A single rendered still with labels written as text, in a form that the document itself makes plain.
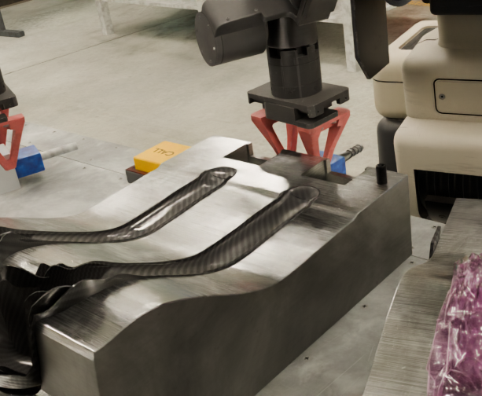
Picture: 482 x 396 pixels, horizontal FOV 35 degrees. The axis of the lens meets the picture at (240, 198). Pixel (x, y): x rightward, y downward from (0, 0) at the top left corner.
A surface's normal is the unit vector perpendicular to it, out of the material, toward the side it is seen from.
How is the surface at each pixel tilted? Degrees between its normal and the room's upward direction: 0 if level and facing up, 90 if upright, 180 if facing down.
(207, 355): 90
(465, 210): 0
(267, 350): 90
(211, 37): 90
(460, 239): 0
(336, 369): 0
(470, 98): 98
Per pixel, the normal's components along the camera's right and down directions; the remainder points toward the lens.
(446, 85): -0.49, 0.57
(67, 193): -0.15, -0.88
